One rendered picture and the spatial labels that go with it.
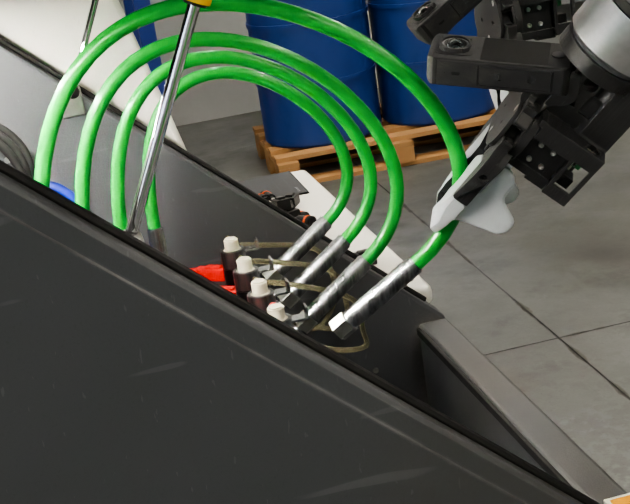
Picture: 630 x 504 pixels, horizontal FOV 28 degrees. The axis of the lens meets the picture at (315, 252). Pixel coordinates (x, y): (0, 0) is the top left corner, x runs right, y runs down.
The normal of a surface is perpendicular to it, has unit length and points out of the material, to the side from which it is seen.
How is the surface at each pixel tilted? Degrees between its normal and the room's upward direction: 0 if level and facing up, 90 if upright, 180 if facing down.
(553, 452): 0
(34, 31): 90
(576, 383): 0
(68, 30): 90
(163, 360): 90
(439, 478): 90
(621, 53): 105
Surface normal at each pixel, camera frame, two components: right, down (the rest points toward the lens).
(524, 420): -0.15, -0.94
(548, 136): -0.22, 0.54
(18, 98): 0.24, 0.27
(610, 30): -0.59, 0.22
